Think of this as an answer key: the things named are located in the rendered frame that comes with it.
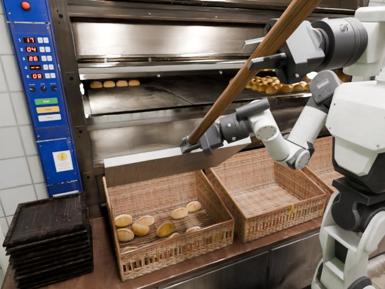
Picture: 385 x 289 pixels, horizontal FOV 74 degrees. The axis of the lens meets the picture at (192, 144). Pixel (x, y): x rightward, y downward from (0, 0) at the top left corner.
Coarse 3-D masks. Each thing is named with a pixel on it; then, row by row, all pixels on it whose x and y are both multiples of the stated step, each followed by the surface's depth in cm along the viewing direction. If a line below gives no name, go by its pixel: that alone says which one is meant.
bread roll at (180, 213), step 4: (180, 208) 145; (184, 208) 147; (172, 212) 144; (176, 212) 143; (180, 212) 144; (184, 212) 145; (172, 216) 143; (176, 216) 143; (180, 216) 143; (184, 216) 145
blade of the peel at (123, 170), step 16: (224, 144) 96; (240, 144) 98; (112, 160) 82; (128, 160) 83; (144, 160) 85; (160, 160) 89; (176, 160) 95; (192, 160) 103; (208, 160) 110; (224, 160) 120; (112, 176) 94; (128, 176) 101; (144, 176) 108; (160, 176) 118
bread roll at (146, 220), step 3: (144, 216) 138; (147, 216) 139; (150, 216) 140; (141, 219) 137; (144, 219) 137; (147, 219) 137; (150, 219) 138; (153, 219) 140; (138, 222) 136; (141, 222) 136; (144, 222) 136; (147, 222) 137; (150, 222) 138; (153, 222) 139; (147, 225) 137; (150, 225) 138
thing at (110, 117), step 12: (288, 96) 177; (300, 96) 177; (156, 108) 144; (168, 108) 144; (180, 108) 144; (192, 108) 147; (204, 108) 150; (228, 108) 157; (96, 120) 129; (108, 120) 131; (120, 120) 134
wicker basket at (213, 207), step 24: (120, 192) 141; (144, 192) 147; (168, 192) 153; (192, 192) 159; (216, 192) 136; (168, 216) 148; (192, 216) 147; (216, 216) 140; (144, 240) 129; (168, 240) 110; (192, 240) 116; (216, 240) 123; (120, 264) 104; (144, 264) 109; (168, 264) 115
